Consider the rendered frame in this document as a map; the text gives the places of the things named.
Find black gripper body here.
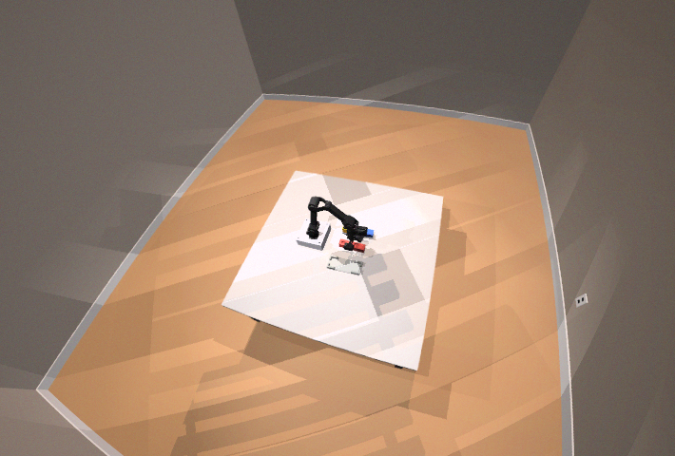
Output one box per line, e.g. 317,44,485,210
343,234,356,252

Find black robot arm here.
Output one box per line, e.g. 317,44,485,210
306,196,368,243

